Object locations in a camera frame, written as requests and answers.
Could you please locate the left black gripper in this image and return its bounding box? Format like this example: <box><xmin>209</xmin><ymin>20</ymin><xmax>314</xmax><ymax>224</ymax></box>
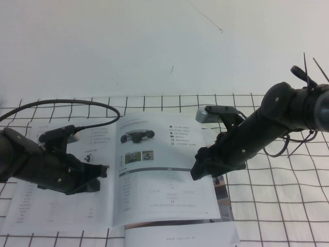
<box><xmin>23</xmin><ymin>147</ymin><xmax>111</xmax><ymax>196</ymax></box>

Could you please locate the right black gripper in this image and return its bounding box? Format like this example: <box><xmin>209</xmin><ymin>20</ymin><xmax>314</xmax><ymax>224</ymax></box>
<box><xmin>191</xmin><ymin>120</ymin><xmax>261</xmax><ymax>182</ymax></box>

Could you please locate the white product catalogue book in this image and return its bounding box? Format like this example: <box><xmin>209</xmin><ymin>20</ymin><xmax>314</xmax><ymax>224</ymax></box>
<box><xmin>5</xmin><ymin>113</ymin><xmax>241</xmax><ymax>247</ymax></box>

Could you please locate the white black-grid tablecloth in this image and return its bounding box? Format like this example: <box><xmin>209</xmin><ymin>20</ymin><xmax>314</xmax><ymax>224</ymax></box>
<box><xmin>0</xmin><ymin>92</ymin><xmax>329</xmax><ymax>247</ymax></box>

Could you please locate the black zip tie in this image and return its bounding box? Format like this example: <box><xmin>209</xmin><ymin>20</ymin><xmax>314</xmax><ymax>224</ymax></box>
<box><xmin>286</xmin><ymin>130</ymin><xmax>318</xmax><ymax>159</ymax></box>
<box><xmin>302</xmin><ymin>52</ymin><xmax>312</xmax><ymax>91</ymax></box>
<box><xmin>312</xmin><ymin>57</ymin><xmax>329</xmax><ymax>82</ymax></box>

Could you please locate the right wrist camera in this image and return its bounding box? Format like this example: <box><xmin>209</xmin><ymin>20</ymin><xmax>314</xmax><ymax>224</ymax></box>
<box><xmin>195</xmin><ymin>104</ymin><xmax>245</xmax><ymax>134</ymax></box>

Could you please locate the left black camera cable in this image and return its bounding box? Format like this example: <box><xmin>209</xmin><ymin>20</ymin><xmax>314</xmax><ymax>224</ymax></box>
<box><xmin>0</xmin><ymin>99</ymin><xmax>121</xmax><ymax>131</ymax></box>

